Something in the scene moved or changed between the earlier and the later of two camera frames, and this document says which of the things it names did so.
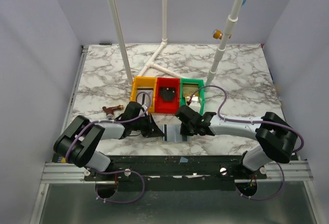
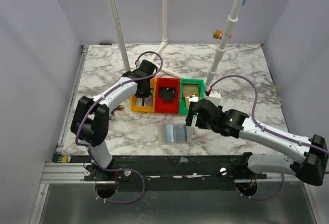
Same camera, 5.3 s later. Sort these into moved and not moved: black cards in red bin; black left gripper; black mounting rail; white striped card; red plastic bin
Moved: white striped card; black left gripper
Not moved: black mounting rail; red plastic bin; black cards in red bin
